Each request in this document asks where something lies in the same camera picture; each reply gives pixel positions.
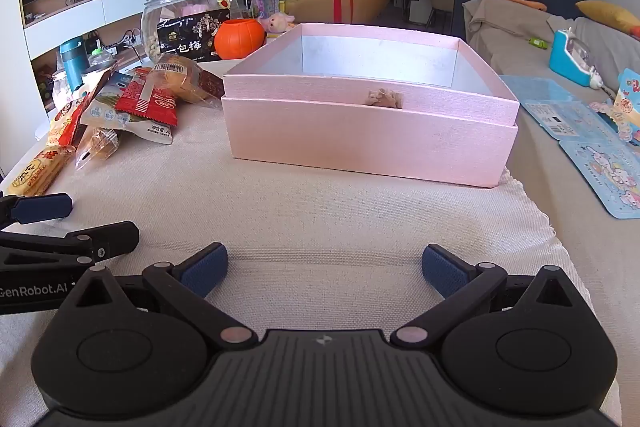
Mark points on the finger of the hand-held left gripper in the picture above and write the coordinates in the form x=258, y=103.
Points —
x=110, y=239
x=42, y=207

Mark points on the pink cardboard box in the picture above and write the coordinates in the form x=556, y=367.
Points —
x=370, y=142

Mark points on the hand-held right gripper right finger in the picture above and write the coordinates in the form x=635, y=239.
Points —
x=442, y=269

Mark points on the black printed box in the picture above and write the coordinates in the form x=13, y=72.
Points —
x=192, y=34

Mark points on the yellow cushion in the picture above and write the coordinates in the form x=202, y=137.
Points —
x=607, y=14

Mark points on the clear jar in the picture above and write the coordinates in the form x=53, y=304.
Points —
x=64, y=89

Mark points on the large glass jar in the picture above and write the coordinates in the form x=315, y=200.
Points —
x=170, y=2

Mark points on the blue cartoon card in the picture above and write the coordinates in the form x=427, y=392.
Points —
x=607, y=177

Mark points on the orange pumpkin bucket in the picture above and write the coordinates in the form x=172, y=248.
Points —
x=239, y=39

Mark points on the plain light blue sheet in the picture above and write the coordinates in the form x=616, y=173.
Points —
x=535, y=89

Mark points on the green lid bottle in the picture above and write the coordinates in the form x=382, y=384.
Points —
x=101, y=59

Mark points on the grey covered sofa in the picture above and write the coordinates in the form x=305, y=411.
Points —
x=505, y=37

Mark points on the small orange cake packet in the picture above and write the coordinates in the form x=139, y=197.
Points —
x=97, y=147

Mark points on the colourful cartoon packet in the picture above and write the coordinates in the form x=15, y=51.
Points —
x=631, y=99

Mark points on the blue white seaweed packet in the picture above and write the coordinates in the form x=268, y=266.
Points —
x=105, y=109

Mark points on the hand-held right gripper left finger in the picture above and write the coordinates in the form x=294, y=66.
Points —
x=205, y=269

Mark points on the yellow cracker packet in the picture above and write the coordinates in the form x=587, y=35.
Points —
x=35, y=174

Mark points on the round bread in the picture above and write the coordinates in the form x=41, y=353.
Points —
x=182, y=82

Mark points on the pink plush toy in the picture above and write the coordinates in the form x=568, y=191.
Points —
x=276, y=23

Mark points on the blue toy machine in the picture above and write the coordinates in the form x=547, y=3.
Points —
x=570, y=57

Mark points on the long orange cushion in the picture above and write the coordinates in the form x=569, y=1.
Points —
x=512, y=0

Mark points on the green toy car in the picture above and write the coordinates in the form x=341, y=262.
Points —
x=537, y=42

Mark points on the red striped snack packet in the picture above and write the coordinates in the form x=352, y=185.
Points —
x=145, y=99

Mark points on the teal thermos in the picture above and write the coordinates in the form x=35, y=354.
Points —
x=72, y=64

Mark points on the green snack bag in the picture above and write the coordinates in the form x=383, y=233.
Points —
x=227, y=1

